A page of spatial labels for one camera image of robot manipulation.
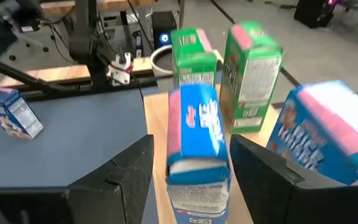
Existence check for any white bracket with red part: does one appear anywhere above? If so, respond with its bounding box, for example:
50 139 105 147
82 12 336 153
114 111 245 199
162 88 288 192
106 52 135 86

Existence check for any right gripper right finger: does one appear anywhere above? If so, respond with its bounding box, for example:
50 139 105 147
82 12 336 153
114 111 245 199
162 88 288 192
230 134 358 224

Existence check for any white plant pot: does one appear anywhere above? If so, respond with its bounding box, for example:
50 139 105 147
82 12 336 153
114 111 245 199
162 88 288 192
150 45 175 77

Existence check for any light blue cereal box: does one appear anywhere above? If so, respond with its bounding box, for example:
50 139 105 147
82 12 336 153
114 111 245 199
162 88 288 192
265 80 358 186
165 83 232 224

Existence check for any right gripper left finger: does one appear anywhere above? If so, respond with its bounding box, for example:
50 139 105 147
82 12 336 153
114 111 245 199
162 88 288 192
0 134 155 224

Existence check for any black metal table frame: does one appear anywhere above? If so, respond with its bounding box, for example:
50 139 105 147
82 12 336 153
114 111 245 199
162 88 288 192
0 63 173 100

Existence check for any dark blue cereal box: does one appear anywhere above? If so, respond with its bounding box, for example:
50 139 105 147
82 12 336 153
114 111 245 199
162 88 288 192
0 87 45 140

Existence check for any green cereal box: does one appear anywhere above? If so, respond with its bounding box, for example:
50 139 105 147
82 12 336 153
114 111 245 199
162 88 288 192
170 27 219 90
219 21 284 134

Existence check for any black computer with blue lights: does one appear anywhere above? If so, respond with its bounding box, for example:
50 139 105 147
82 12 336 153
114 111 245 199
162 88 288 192
152 11 177 49

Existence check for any wooden shelf with black frame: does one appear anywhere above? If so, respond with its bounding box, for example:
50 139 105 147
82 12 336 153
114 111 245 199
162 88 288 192
141 82 281 224

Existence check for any blue table mat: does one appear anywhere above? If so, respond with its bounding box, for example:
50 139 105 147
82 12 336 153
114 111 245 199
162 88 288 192
0 88 160 224

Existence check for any black box with purple light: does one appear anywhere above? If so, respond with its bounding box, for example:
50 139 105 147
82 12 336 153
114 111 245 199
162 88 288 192
293 0 338 29

